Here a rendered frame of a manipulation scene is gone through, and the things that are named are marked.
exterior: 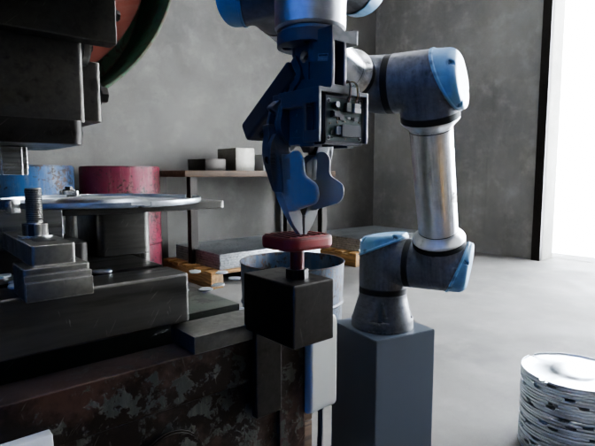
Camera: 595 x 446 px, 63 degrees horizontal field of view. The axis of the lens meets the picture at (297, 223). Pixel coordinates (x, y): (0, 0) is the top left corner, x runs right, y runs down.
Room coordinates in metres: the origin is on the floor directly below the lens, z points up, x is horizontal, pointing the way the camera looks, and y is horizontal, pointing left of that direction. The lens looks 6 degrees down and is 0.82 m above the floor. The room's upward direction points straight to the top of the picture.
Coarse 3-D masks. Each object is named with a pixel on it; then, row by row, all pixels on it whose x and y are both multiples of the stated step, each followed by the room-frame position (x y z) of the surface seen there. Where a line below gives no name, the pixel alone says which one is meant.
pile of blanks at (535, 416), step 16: (528, 384) 1.37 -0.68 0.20; (544, 384) 1.31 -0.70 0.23; (528, 400) 1.37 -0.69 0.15; (544, 400) 1.32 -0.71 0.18; (560, 400) 1.28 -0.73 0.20; (576, 400) 1.25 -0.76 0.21; (592, 400) 1.24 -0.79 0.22; (528, 416) 1.36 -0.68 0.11; (544, 416) 1.31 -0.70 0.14; (560, 416) 1.27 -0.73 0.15; (576, 416) 1.26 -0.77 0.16; (592, 416) 1.24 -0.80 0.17; (528, 432) 1.37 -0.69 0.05; (544, 432) 1.30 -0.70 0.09; (560, 432) 1.27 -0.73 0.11; (576, 432) 1.25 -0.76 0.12; (592, 432) 1.24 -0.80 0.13
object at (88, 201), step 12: (24, 204) 0.58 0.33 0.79; (48, 204) 0.58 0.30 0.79; (60, 204) 0.58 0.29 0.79; (72, 204) 0.58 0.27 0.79; (84, 204) 0.58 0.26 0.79; (96, 204) 0.59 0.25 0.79; (108, 204) 0.59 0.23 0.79; (120, 204) 0.60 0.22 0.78; (132, 204) 0.64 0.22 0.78; (144, 204) 0.64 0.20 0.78; (156, 204) 0.63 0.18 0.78; (168, 204) 0.64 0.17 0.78; (180, 204) 0.67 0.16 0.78
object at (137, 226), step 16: (128, 208) 0.68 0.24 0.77; (144, 208) 0.69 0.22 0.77; (160, 208) 0.71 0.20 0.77; (176, 208) 0.73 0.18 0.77; (192, 208) 0.74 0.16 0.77; (208, 208) 0.76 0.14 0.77; (80, 224) 0.73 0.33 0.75; (96, 224) 0.68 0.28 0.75; (112, 224) 0.68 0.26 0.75; (128, 224) 0.70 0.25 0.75; (144, 224) 0.72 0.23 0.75; (96, 240) 0.68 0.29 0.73; (112, 240) 0.68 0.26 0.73; (128, 240) 0.70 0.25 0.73; (144, 240) 0.71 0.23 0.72; (96, 256) 0.68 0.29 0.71; (112, 256) 0.68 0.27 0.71; (144, 256) 0.71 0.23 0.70
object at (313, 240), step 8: (280, 232) 0.55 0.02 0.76; (288, 232) 0.55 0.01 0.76; (312, 232) 0.56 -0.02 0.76; (320, 232) 0.55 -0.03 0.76; (264, 240) 0.53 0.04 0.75; (272, 240) 0.52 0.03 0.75; (280, 240) 0.51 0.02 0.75; (288, 240) 0.50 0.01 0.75; (296, 240) 0.50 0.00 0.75; (304, 240) 0.51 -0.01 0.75; (312, 240) 0.52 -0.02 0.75; (320, 240) 0.52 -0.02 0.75; (328, 240) 0.53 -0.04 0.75; (272, 248) 0.52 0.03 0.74; (280, 248) 0.51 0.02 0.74; (288, 248) 0.50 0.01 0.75; (296, 248) 0.50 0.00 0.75; (304, 248) 0.51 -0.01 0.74; (312, 248) 0.52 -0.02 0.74; (320, 248) 0.52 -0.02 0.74; (296, 256) 0.53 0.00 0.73; (296, 264) 0.53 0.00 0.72
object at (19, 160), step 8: (0, 152) 0.62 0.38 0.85; (8, 152) 0.63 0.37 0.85; (16, 152) 0.63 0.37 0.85; (24, 152) 0.65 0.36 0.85; (0, 160) 0.63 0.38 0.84; (8, 160) 0.63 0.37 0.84; (16, 160) 0.63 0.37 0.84; (24, 160) 0.65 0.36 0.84; (8, 168) 0.63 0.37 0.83; (16, 168) 0.63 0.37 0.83; (24, 168) 0.65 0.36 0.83
